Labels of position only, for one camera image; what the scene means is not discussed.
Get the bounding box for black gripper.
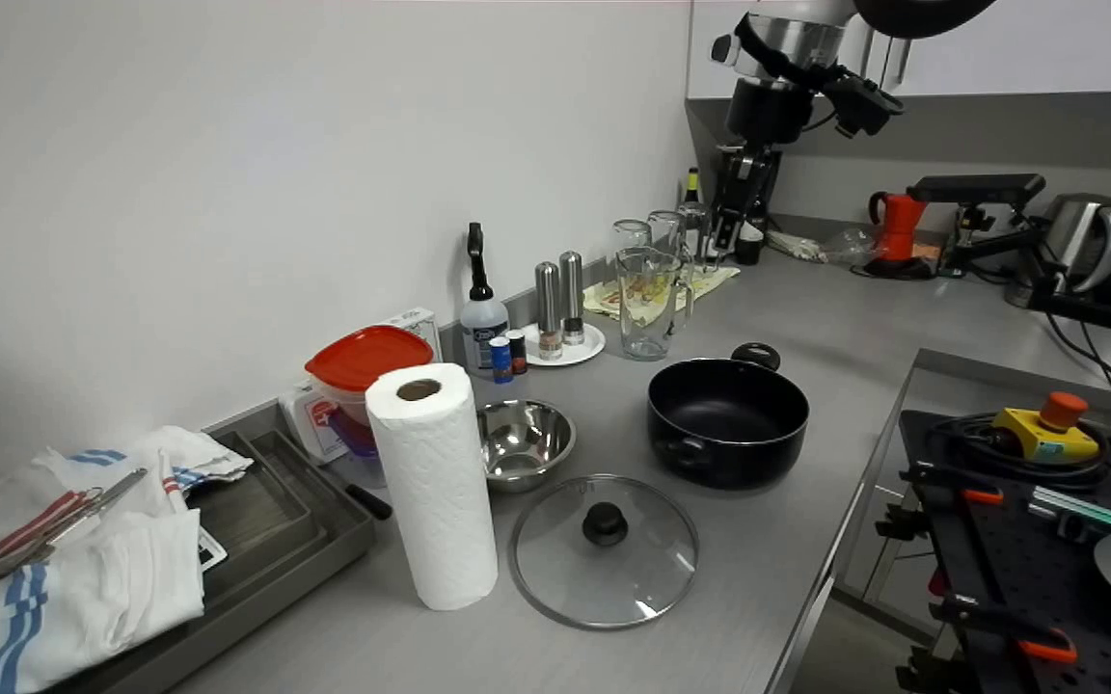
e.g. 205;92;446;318
711;143;783;264

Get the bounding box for glass pot lid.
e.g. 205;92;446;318
511;473;698;634

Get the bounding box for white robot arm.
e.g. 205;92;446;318
711;0;992;255

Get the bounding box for rear drinking glass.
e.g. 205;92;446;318
612;207;684;260

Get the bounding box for black cooking pot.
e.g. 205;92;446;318
650;342;812;490

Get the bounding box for right steel pepper mill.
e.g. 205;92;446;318
558;250;584;342

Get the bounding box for steel pepper mill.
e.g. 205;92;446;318
558;250;584;342
535;264;563;355

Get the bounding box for left steel pepper mill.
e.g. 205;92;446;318
535;264;563;355

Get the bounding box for black coffee machine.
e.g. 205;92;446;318
909;174;1047;273

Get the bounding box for white round plate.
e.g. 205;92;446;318
520;326;607;371

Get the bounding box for small blue spice jar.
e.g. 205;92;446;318
485;337;513;382

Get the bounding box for black top soap bottle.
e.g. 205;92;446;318
461;221;511;371

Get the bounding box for small steel bowl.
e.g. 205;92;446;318
477;400;580;493

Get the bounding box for yellow emergency stop button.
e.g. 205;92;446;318
992;390;1098;467

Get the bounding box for white paper towel roll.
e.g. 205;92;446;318
367;364;498;613

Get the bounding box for black equipment cart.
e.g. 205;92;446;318
876;409;1111;694

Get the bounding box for red lidded plastic container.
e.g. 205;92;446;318
306;326;432;458

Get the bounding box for grey metal tray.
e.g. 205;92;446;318
50;404;373;694

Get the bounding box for white blue striped towel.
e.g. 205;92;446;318
0;430;251;694

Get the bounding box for red handled tongs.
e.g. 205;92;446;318
0;472;144;577

